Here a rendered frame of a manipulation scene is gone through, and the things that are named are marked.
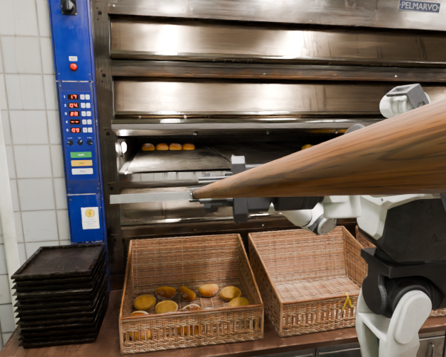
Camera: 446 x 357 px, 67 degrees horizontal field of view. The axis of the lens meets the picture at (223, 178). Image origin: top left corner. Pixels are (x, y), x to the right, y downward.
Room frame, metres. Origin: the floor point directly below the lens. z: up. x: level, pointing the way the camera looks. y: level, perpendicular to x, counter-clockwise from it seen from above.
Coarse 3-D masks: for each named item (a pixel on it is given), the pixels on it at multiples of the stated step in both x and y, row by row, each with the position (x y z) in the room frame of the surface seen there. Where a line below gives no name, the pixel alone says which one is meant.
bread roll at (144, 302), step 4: (140, 296) 1.38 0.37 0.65; (144, 296) 1.38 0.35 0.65; (148, 296) 1.38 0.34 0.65; (152, 296) 1.39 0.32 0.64; (136, 300) 1.36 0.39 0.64; (140, 300) 1.37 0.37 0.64; (144, 300) 1.37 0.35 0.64; (148, 300) 1.37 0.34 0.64; (152, 300) 1.38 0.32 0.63; (136, 304) 1.35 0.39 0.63; (140, 304) 1.36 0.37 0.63; (144, 304) 1.36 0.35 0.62; (148, 304) 1.36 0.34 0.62; (152, 304) 1.37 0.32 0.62; (136, 308) 1.35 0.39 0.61; (140, 308) 1.35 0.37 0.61; (144, 308) 1.35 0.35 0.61; (148, 308) 1.36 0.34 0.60
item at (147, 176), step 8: (120, 176) 1.57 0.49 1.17; (128, 176) 1.58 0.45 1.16; (136, 176) 1.58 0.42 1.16; (144, 176) 1.59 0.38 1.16; (152, 176) 1.60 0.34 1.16; (160, 176) 1.60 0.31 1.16; (168, 176) 1.61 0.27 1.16; (176, 176) 1.62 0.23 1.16; (184, 176) 1.62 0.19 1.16; (192, 176) 1.63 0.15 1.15; (200, 176) 1.64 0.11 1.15
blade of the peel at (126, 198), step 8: (176, 192) 1.08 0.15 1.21; (184, 192) 1.09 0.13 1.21; (112, 200) 1.04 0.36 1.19; (120, 200) 1.05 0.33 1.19; (128, 200) 1.05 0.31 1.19; (136, 200) 1.06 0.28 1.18; (144, 200) 1.06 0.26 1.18; (152, 200) 1.06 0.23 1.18; (160, 200) 1.07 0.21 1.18; (168, 200) 1.07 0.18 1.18
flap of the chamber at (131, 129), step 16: (112, 128) 1.42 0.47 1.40; (128, 128) 1.43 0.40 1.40; (144, 128) 1.45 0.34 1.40; (160, 128) 1.46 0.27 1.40; (176, 128) 1.47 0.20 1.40; (192, 128) 1.48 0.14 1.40; (208, 128) 1.50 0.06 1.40; (224, 128) 1.51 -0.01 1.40; (240, 128) 1.52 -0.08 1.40; (256, 128) 1.54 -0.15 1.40; (272, 128) 1.55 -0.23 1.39; (288, 128) 1.57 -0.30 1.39; (304, 128) 1.59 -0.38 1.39; (320, 128) 1.61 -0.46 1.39; (336, 128) 1.63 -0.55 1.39
